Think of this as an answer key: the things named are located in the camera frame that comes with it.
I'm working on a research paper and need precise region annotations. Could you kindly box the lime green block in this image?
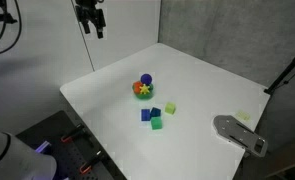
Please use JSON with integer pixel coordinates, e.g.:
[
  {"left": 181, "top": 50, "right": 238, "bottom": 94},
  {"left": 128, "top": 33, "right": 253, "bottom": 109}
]
[{"left": 165, "top": 102, "right": 176, "bottom": 115}]

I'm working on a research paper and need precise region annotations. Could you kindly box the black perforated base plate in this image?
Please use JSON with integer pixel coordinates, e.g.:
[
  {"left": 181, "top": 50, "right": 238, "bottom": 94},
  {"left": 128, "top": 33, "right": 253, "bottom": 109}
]
[{"left": 17, "top": 111, "right": 127, "bottom": 180}]

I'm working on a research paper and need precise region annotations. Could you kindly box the orange toy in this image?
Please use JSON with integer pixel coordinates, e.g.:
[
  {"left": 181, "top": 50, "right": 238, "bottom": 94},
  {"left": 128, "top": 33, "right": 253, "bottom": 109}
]
[{"left": 133, "top": 81, "right": 143, "bottom": 94}]

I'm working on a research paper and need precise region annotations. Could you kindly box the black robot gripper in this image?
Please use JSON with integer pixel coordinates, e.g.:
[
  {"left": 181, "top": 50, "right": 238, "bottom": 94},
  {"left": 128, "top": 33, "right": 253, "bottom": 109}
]
[{"left": 75, "top": 0, "right": 106, "bottom": 39}]

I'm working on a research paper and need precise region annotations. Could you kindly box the left blue block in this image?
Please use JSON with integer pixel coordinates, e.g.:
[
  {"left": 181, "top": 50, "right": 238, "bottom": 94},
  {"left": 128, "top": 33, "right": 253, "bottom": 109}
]
[{"left": 141, "top": 109, "right": 150, "bottom": 121}]

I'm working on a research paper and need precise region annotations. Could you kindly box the black orange clamp lower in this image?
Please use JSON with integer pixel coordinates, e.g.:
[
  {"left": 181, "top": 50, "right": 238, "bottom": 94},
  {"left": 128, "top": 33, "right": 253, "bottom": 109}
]
[{"left": 79, "top": 151, "right": 102, "bottom": 174}]

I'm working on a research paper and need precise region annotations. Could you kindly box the purple ball toy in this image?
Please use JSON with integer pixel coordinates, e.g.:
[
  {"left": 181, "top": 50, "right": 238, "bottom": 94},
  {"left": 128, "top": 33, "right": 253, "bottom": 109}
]
[{"left": 140, "top": 74, "right": 152, "bottom": 85}]

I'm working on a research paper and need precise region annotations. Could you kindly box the yellow star toy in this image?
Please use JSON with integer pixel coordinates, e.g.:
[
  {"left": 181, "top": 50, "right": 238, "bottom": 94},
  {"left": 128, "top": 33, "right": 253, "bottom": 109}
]
[{"left": 140, "top": 84, "right": 150, "bottom": 94}]

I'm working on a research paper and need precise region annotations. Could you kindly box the dark blue block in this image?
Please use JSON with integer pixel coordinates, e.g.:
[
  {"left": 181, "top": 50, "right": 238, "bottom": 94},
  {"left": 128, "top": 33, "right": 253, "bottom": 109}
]
[{"left": 150, "top": 107, "right": 161, "bottom": 117}]

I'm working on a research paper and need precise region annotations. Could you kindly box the black orange clamp upper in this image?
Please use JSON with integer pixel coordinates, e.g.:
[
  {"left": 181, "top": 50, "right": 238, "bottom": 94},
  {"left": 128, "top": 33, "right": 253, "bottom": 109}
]
[{"left": 60, "top": 124, "right": 84, "bottom": 143}]

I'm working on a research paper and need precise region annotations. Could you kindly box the black orange clamp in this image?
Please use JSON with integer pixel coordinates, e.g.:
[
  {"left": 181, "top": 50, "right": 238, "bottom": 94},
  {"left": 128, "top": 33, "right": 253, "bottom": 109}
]
[
  {"left": 79, "top": 151, "right": 102, "bottom": 174},
  {"left": 60, "top": 124, "right": 84, "bottom": 143}
]

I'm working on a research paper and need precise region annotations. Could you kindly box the green bowl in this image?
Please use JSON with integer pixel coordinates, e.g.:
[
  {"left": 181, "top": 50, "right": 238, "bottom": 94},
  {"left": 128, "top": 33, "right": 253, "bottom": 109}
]
[{"left": 132, "top": 81, "right": 154, "bottom": 99}]

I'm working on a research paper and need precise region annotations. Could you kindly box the grey metal mounting plate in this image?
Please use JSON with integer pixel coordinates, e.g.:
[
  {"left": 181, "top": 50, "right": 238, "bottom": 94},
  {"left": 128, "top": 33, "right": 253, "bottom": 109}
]
[{"left": 213, "top": 115, "right": 268, "bottom": 157}]

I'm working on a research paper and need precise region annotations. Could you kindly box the pale yellow small object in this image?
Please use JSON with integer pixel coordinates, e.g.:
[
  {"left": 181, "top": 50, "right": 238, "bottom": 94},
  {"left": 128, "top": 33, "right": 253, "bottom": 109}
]
[{"left": 236, "top": 111, "right": 250, "bottom": 121}]

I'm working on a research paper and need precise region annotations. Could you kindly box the black tripod leg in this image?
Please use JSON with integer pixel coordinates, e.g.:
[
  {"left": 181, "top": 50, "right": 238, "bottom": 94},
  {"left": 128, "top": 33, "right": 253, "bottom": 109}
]
[{"left": 264, "top": 57, "right": 295, "bottom": 95}]

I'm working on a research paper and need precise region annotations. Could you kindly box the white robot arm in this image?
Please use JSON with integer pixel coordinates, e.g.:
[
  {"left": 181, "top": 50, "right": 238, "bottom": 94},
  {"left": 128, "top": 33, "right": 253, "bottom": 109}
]
[{"left": 0, "top": 0, "right": 93, "bottom": 180}]

